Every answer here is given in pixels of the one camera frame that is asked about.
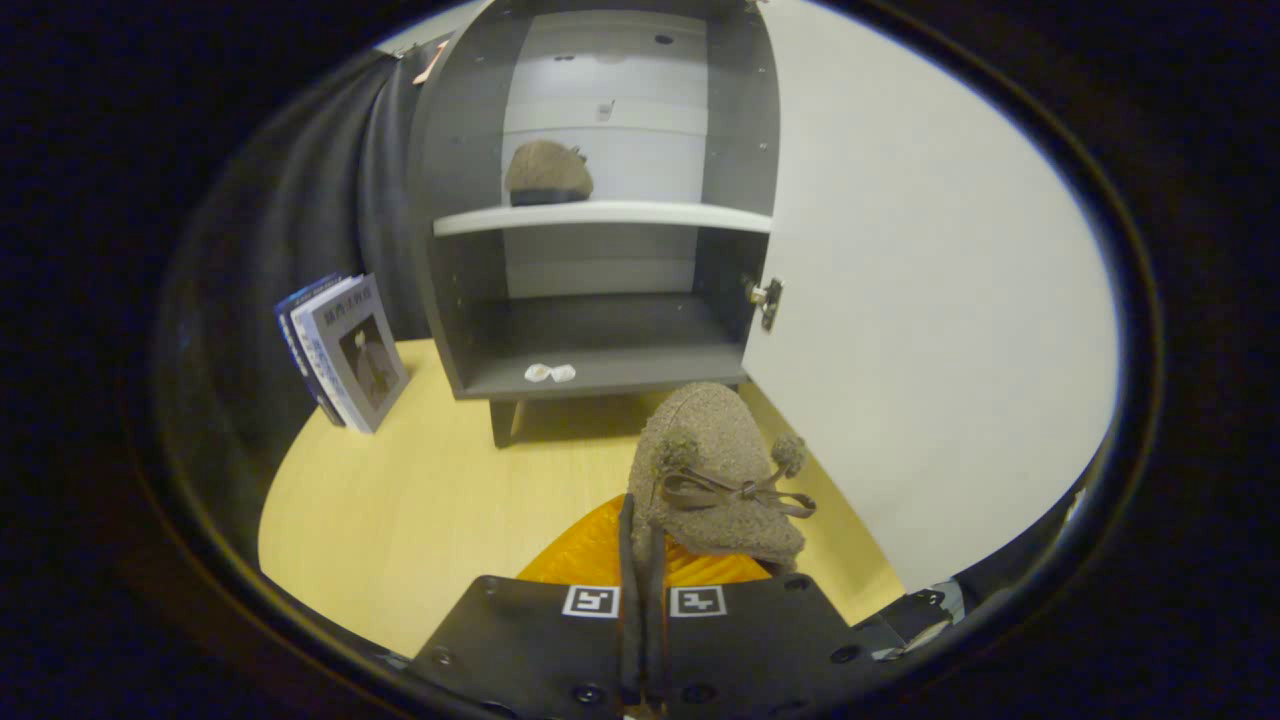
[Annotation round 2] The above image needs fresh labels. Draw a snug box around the dark blue book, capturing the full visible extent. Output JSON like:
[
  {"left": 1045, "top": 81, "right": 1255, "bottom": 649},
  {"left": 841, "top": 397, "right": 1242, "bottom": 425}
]
[{"left": 275, "top": 272, "right": 346, "bottom": 426}]

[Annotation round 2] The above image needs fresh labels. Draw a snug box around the white blue book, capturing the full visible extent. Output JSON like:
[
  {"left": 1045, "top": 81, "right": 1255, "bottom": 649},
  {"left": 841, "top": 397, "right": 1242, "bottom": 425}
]
[{"left": 290, "top": 280, "right": 353, "bottom": 428}]

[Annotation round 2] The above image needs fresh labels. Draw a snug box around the metal door hinge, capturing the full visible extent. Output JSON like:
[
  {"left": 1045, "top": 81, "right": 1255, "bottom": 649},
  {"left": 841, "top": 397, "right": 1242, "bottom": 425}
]
[{"left": 745, "top": 277, "right": 784, "bottom": 333}]

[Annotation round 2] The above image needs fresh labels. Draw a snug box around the grey cover book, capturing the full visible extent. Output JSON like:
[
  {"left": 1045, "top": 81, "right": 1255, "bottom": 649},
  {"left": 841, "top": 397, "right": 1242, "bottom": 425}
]
[{"left": 310, "top": 274, "right": 411, "bottom": 433}]

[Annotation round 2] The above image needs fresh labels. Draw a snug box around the brown fuzzy shoe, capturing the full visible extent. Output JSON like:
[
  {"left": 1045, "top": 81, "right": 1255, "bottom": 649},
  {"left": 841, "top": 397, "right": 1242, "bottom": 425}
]
[
  {"left": 503, "top": 139, "right": 594, "bottom": 207},
  {"left": 627, "top": 382, "right": 818, "bottom": 573}
]

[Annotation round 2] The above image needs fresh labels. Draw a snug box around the grey shoe cabinet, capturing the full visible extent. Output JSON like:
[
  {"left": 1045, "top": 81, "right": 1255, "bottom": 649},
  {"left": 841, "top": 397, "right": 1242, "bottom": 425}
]
[{"left": 410, "top": 0, "right": 781, "bottom": 448}]

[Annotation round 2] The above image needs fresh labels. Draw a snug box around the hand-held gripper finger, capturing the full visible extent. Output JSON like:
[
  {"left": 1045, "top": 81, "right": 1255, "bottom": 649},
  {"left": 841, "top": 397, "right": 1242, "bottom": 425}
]
[
  {"left": 410, "top": 495, "right": 642, "bottom": 720},
  {"left": 645, "top": 520, "right": 881, "bottom": 720}
]

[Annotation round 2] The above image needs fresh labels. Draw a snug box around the white cabinet shelf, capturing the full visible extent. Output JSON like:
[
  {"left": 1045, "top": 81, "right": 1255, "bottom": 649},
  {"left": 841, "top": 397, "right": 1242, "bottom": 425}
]
[{"left": 433, "top": 200, "right": 774, "bottom": 238}]

